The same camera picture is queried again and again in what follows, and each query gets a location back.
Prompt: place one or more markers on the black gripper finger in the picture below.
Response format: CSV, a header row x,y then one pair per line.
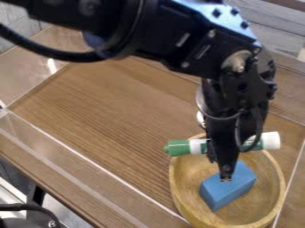
x,y
222,152

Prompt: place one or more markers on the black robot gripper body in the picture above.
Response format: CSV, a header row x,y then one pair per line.
x,y
233,129

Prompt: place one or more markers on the green Expo marker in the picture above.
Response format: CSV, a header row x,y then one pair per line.
x,y
197,146

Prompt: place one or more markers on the black metal table leg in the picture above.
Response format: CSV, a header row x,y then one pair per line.
x,y
38,195

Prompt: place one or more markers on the brown wooden bowl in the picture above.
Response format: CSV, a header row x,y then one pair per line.
x,y
244,202

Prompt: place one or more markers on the clear acrylic tray wall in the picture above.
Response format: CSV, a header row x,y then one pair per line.
x,y
86,134

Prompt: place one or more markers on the blue foam block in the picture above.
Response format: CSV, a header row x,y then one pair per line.
x,y
220,193

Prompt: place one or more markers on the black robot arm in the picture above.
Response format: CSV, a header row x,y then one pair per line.
x,y
200,38

